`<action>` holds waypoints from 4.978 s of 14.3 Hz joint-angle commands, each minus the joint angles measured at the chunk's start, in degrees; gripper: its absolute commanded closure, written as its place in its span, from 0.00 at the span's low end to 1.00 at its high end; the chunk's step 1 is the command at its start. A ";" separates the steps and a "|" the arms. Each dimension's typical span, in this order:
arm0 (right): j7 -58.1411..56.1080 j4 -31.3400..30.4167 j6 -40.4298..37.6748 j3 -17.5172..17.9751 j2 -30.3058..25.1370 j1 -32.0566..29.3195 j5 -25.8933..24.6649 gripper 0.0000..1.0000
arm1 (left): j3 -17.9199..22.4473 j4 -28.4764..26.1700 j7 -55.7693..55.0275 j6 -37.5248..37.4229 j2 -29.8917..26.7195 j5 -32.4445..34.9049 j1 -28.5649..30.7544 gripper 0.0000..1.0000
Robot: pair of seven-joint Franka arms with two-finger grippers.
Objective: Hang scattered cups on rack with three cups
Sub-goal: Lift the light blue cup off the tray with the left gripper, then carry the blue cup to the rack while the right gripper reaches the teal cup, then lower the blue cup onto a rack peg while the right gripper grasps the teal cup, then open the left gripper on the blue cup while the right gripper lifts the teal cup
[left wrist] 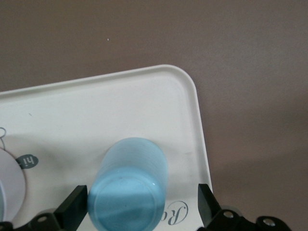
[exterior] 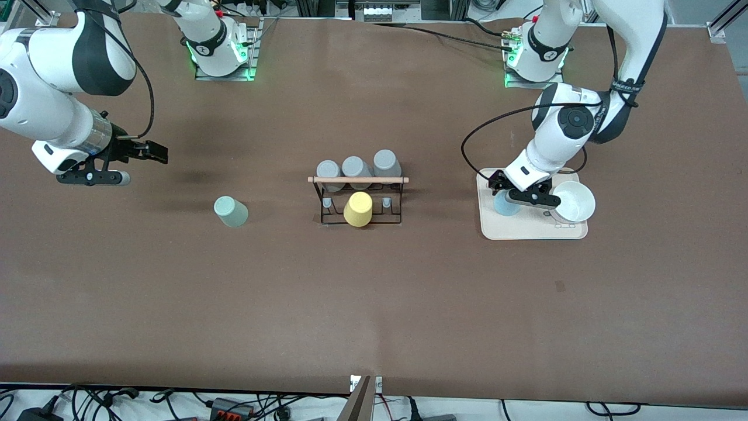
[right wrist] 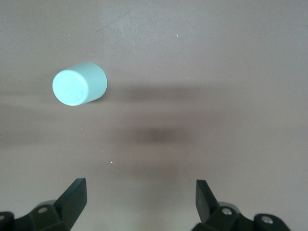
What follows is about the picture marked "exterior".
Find black floor cable loop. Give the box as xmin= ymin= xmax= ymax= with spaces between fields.
xmin=586 ymin=401 xmax=642 ymax=416

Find black power strip red switches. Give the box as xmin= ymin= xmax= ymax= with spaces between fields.
xmin=209 ymin=398 xmax=257 ymax=421

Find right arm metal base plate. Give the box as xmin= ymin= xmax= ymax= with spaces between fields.
xmin=194 ymin=18 xmax=261 ymax=82

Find black wire rack wooden bar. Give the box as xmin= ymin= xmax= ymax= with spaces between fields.
xmin=308 ymin=174 xmax=410 ymax=227

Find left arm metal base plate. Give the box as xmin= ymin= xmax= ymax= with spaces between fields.
xmin=504 ymin=69 xmax=566 ymax=90

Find black table power cable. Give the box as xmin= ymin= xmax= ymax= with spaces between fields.
xmin=373 ymin=22 xmax=509 ymax=52

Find black power adapter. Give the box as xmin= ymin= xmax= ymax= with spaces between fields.
xmin=18 ymin=407 xmax=63 ymax=421

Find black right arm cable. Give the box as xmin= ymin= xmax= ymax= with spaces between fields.
xmin=76 ymin=0 xmax=156 ymax=141

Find pale green cup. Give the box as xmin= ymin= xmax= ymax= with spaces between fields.
xmin=213 ymin=196 xmax=249 ymax=229

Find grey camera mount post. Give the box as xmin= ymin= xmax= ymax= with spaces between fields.
xmin=338 ymin=374 xmax=384 ymax=421

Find white bowl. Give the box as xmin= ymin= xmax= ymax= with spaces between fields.
xmin=552 ymin=181 xmax=597 ymax=226

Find beige plastic tray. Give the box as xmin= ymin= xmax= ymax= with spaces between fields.
xmin=476 ymin=168 xmax=588 ymax=240

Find yellow cup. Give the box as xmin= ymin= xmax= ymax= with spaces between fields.
xmin=343 ymin=191 xmax=373 ymax=227

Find light blue cup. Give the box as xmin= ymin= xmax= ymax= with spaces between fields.
xmin=493 ymin=191 xmax=522 ymax=217

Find grey cup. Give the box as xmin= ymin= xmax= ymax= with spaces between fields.
xmin=373 ymin=150 xmax=403 ymax=185
xmin=342 ymin=156 xmax=375 ymax=191
xmin=316 ymin=160 xmax=344 ymax=192

